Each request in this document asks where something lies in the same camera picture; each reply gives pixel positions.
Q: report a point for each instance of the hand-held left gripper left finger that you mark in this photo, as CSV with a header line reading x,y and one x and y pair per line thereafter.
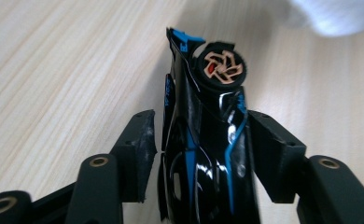
x,y
135,161

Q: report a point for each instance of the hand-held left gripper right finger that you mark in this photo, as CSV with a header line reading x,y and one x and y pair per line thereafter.
x,y
276,161

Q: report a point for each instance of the black and blue toy car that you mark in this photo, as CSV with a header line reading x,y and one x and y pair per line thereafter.
x,y
208,140

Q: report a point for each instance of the white wet wipe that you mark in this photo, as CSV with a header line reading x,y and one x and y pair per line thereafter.
x,y
335,15

